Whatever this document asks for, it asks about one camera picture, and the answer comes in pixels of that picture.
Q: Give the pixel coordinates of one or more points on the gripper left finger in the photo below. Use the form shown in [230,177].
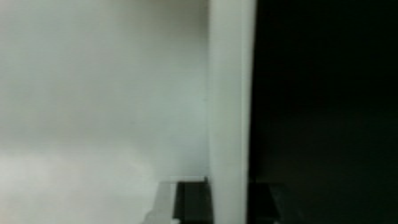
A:
[184,203]

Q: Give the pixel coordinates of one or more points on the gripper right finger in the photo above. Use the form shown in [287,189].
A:
[271,206]

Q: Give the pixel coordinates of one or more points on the white square tabletop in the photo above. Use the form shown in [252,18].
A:
[125,81]

